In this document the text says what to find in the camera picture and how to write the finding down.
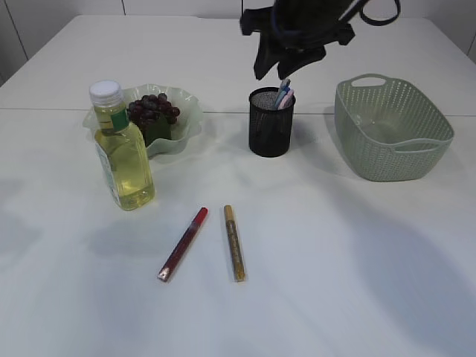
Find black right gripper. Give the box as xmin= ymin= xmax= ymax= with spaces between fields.
xmin=239 ymin=1 xmax=356 ymax=80

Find silver glitter pen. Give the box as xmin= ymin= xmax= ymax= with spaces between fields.
xmin=280 ymin=78 xmax=290 ymax=90

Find blue scissors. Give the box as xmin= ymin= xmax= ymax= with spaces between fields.
xmin=274 ymin=86 xmax=290 ymax=110

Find pink scissors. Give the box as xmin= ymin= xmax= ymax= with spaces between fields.
xmin=278 ymin=89 xmax=294 ymax=110

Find clear plastic sheet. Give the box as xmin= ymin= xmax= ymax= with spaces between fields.
xmin=353 ymin=114 xmax=377 ymax=130

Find red grape bunch with leaves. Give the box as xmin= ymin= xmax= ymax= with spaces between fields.
xmin=126 ymin=93 xmax=181 ymax=147

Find red glitter pen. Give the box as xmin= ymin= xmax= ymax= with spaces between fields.
xmin=157 ymin=207 xmax=208 ymax=283

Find yellow tea bottle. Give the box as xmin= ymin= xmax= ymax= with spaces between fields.
xmin=89 ymin=80 xmax=155 ymax=211

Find gold glitter pen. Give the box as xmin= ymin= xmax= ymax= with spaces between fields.
xmin=224 ymin=205 xmax=246 ymax=282

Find black mesh pen holder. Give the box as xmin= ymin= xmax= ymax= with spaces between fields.
xmin=248 ymin=87 xmax=296 ymax=158

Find pale green wavy glass plate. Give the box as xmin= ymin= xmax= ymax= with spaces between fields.
xmin=83 ymin=80 xmax=202 ymax=160

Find green woven plastic basket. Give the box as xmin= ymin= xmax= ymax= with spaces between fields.
xmin=334 ymin=74 xmax=454 ymax=182

